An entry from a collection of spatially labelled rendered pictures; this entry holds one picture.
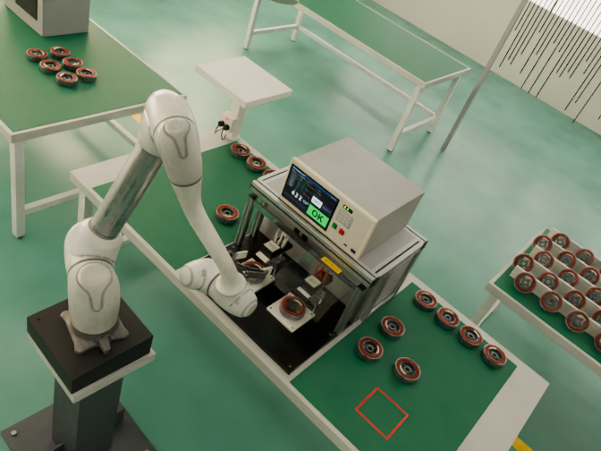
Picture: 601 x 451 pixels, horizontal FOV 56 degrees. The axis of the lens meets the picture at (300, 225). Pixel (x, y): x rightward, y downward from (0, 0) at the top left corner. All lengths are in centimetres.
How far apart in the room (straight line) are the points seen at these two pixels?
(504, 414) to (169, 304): 184
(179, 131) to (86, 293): 62
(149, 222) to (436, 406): 147
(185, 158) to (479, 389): 163
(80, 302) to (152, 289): 149
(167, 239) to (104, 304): 74
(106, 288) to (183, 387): 122
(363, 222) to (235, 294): 57
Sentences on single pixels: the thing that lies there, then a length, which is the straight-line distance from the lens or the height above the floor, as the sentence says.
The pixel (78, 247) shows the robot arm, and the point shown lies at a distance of 204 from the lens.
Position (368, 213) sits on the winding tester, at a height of 132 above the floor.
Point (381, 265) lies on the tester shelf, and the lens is 228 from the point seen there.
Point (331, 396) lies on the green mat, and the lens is 226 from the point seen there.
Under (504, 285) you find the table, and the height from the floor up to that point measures 75.
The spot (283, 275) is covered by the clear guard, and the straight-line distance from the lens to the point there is 216.
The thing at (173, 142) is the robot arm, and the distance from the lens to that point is 160.
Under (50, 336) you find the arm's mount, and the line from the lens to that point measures 212.
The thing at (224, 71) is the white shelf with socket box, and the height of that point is 120.
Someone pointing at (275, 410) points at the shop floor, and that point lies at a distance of 306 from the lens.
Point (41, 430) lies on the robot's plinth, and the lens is 286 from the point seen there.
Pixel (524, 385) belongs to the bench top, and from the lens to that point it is 279.
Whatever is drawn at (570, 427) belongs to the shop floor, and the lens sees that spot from 398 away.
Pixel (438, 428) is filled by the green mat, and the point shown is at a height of 75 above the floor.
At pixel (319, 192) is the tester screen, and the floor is 127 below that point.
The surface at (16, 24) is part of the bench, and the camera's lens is 413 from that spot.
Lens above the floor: 253
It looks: 38 degrees down
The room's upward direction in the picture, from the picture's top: 22 degrees clockwise
